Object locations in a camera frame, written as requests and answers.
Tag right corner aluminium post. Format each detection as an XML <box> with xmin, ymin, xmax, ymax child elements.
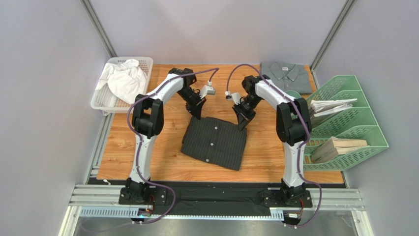
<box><xmin>310</xmin><ymin>0</ymin><xmax>357</xmax><ymax>72</ymax></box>

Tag green plastic file rack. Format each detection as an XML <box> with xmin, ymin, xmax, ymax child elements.
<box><xmin>303</xmin><ymin>75</ymin><xmax>389</xmax><ymax>171</ymax></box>

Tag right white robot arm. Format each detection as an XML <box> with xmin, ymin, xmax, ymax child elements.
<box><xmin>233</xmin><ymin>75</ymin><xmax>312</xmax><ymax>206</ymax></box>

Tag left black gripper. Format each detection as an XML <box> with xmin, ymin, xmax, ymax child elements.
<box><xmin>177</xmin><ymin>88</ymin><xmax>207</xmax><ymax>120</ymax></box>

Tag purple cable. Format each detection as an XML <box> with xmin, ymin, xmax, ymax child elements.
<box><xmin>226</xmin><ymin>63</ymin><xmax>324</xmax><ymax>229</ymax></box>
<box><xmin>126</xmin><ymin>67</ymin><xmax>220</xmax><ymax>225</ymax></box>

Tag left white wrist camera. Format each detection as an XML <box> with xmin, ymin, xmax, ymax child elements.
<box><xmin>200</xmin><ymin>81</ymin><xmax>216</xmax><ymax>98</ymax></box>

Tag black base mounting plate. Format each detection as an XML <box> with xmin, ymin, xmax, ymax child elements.
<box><xmin>88</xmin><ymin>178</ymin><xmax>346</xmax><ymax>217</ymax></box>

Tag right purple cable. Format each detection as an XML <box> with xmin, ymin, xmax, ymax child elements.
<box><xmin>226</xmin><ymin>63</ymin><xmax>324</xmax><ymax>229</ymax></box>

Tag dark pinstriped long sleeve shirt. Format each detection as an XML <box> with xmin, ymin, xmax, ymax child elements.
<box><xmin>180</xmin><ymin>117</ymin><xmax>247</xmax><ymax>171</ymax></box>

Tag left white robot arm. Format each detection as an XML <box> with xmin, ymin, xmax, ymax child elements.
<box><xmin>119</xmin><ymin>68</ymin><xmax>206</xmax><ymax>205</ymax></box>

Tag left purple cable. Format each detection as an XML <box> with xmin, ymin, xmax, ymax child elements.
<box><xmin>126</xmin><ymin>67</ymin><xmax>220</xmax><ymax>225</ymax></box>

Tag aluminium frame rail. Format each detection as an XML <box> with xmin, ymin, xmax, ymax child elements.
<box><xmin>59</xmin><ymin>114</ymin><xmax>374</xmax><ymax>236</ymax></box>

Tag brown book in rack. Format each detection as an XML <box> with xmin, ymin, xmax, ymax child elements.
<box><xmin>311</xmin><ymin>137</ymin><xmax>369</xmax><ymax>164</ymax></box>

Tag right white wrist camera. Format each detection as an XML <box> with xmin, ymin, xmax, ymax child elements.
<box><xmin>225</xmin><ymin>91</ymin><xmax>241</xmax><ymax>105</ymax></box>

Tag white shirt in basket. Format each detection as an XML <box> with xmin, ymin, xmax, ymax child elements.
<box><xmin>95</xmin><ymin>59</ymin><xmax>147</xmax><ymax>105</ymax></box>

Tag folded grey shirt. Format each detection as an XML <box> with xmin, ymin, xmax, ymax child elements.
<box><xmin>260</xmin><ymin>61</ymin><xmax>313</xmax><ymax>94</ymax></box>

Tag white papers in rack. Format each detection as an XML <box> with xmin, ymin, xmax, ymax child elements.
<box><xmin>309</xmin><ymin>98</ymin><xmax>358</xmax><ymax>118</ymax></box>

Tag left corner aluminium post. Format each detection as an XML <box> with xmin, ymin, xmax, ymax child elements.
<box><xmin>80</xmin><ymin>0</ymin><xmax>117</xmax><ymax>57</ymax></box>

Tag corner aluminium post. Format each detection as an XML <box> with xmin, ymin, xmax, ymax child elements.
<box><xmin>80</xmin><ymin>0</ymin><xmax>117</xmax><ymax>57</ymax></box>
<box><xmin>310</xmin><ymin>0</ymin><xmax>357</xmax><ymax>72</ymax></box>

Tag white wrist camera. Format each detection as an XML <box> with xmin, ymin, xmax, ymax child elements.
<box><xmin>200</xmin><ymin>81</ymin><xmax>216</xmax><ymax>98</ymax></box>
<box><xmin>225</xmin><ymin>91</ymin><xmax>241</xmax><ymax>105</ymax></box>

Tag white plastic laundry basket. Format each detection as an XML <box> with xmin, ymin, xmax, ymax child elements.
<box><xmin>90</xmin><ymin>57</ymin><xmax>153</xmax><ymax>116</ymax></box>

